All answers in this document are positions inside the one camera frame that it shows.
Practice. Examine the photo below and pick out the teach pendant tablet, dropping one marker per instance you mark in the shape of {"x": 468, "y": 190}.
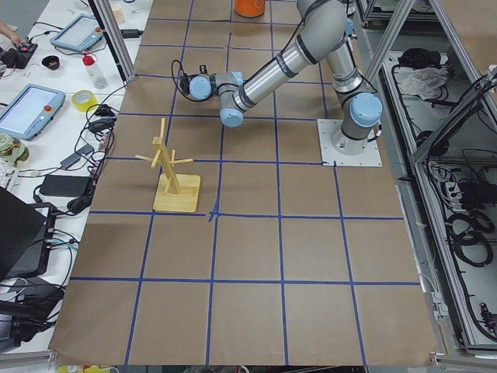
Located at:
{"x": 31, "y": 111}
{"x": 79, "y": 35}

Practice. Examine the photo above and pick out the wooden mug tree stand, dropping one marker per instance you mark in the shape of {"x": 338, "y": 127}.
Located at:
{"x": 175, "y": 192}

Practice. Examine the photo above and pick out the black bowl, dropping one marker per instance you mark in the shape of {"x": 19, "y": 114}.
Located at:
{"x": 52, "y": 62}

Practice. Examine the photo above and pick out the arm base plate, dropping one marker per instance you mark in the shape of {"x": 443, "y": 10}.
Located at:
{"x": 338, "y": 150}

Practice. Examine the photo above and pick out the orange cylindrical container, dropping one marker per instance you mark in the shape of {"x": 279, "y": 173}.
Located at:
{"x": 250, "y": 8}

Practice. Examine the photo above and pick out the teach pendant tablet near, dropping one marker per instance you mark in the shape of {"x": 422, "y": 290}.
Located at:
{"x": 31, "y": 111}

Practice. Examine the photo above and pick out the yellow tape roll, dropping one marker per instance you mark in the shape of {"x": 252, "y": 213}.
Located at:
{"x": 84, "y": 100}

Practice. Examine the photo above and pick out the black power adapter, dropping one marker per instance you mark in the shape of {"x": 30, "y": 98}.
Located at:
{"x": 64, "y": 186}

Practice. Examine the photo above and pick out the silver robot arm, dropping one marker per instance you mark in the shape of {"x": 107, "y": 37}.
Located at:
{"x": 323, "y": 38}

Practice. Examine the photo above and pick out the black laptop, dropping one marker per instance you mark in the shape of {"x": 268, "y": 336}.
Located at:
{"x": 25, "y": 232}

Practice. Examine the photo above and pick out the white cloth rag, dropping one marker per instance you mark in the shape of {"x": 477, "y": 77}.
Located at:
{"x": 426, "y": 83}

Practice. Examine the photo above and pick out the teach pendant tablet far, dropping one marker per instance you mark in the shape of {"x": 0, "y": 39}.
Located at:
{"x": 79, "y": 35}

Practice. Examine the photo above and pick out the aluminium frame post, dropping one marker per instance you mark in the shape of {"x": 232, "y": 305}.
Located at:
{"x": 103, "y": 13}

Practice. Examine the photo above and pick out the red capped squeeze bottle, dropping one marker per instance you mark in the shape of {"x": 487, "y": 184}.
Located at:
{"x": 95, "y": 73}

